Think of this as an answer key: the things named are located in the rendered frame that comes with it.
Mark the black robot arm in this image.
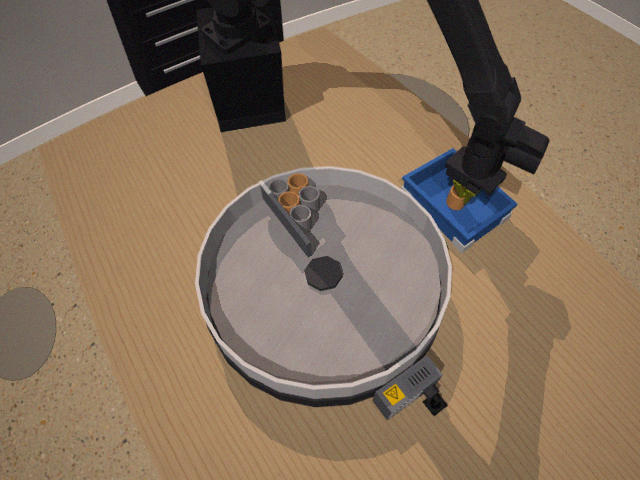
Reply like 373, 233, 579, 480
202, 0, 550, 177

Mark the blue crate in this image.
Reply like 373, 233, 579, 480
401, 148, 517, 253

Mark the grey metal bushing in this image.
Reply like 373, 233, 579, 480
299, 186, 320, 215
268, 179, 289, 200
289, 205, 312, 234

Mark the bronze bushing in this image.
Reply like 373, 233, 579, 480
446, 185, 464, 210
278, 191, 300, 214
288, 173, 309, 196

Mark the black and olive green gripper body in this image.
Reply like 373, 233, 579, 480
445, 146, 507, 196

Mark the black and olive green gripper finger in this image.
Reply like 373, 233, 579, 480
453, 179, 467, 198
464, 189, 477, 205

